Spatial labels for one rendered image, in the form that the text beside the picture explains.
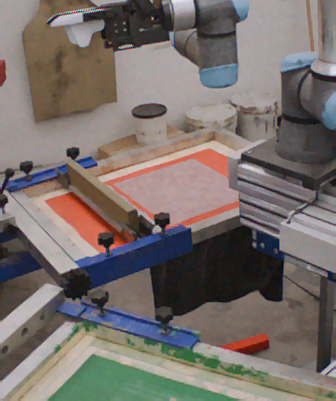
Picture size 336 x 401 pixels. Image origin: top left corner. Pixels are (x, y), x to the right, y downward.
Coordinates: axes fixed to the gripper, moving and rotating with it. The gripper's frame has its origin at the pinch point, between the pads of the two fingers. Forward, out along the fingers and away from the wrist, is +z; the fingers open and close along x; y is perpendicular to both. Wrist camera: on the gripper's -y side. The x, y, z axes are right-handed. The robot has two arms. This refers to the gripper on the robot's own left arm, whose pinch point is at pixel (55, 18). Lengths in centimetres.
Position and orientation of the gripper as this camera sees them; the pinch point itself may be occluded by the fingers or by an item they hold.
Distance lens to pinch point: 129.7
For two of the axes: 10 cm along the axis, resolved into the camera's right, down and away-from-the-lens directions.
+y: 1.2, 9.4, 3.1
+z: -9.4, 2.1, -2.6
